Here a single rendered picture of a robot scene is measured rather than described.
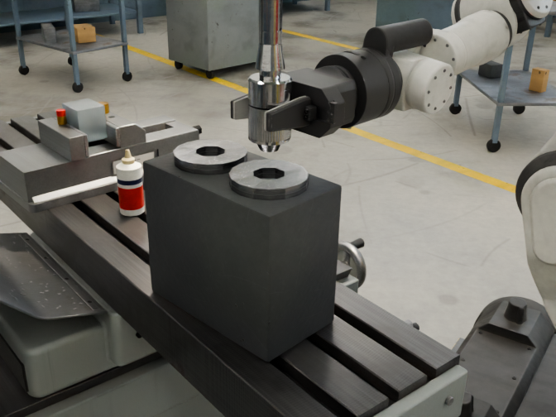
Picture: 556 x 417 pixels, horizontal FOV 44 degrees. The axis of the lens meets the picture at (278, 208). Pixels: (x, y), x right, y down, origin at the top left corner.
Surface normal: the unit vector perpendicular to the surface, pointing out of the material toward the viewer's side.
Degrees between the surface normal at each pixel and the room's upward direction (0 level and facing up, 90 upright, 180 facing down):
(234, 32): 90
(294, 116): 90
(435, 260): 0
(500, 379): 0
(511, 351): 0
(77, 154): 90
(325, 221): 90
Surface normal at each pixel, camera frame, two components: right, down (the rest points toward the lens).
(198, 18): -0.72, 0.29
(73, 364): 0.63, 0.34
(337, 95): 0.50, -0.41
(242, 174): 0.02, -0.90
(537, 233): -0.54, 0.35
